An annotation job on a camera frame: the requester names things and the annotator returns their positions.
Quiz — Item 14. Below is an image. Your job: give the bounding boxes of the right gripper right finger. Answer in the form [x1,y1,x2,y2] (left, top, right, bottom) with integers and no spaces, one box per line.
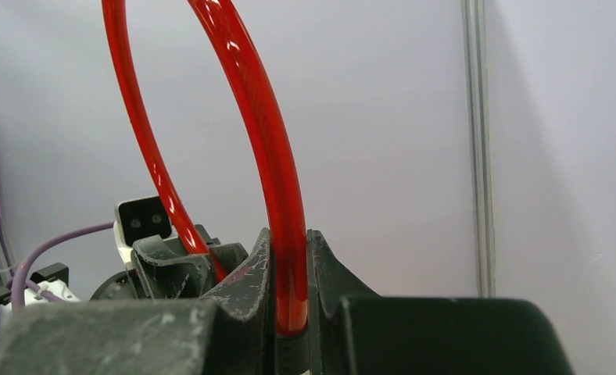
[306,230,573,374]

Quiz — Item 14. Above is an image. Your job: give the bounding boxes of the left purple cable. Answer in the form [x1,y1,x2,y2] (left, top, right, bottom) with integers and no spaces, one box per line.
[0,82,116,312]

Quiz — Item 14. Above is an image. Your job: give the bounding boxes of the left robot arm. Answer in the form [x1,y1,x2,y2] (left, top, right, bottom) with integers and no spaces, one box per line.
[0,223,217,329]

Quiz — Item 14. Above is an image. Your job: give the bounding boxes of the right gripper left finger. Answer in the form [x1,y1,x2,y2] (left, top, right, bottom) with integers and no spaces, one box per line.
[0,229,274,374]

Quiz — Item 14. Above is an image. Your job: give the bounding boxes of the red cable lock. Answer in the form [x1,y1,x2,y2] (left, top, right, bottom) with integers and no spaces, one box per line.
[100,0,310,375]

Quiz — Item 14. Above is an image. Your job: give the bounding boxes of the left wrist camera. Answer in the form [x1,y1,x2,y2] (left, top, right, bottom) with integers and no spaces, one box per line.
[113,195,173,270]

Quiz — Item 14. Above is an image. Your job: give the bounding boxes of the metal corner post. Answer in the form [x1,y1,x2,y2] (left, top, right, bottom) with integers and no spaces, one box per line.
[461,0,496,298]

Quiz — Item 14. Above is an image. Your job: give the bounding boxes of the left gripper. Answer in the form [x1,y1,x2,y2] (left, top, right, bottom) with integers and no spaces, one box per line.
[91,223,218,301]

